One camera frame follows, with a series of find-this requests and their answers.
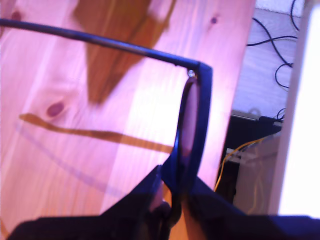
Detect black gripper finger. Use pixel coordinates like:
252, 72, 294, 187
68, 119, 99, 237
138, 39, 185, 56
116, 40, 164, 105
99, 164, 164, 240
183, 176, 248, 240

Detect black sunglasses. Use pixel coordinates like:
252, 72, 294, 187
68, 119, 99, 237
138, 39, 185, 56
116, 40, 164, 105
0, 17, 214, 227

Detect black equipment box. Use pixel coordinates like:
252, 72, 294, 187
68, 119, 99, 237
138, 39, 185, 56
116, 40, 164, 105
216, 113, 283, 201

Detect yellow wire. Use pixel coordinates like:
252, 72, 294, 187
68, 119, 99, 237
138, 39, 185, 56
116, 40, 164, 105
214, 136, 270, 193

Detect black floor cable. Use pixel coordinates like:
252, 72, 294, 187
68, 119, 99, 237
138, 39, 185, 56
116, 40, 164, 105
246, 16, 299, 90

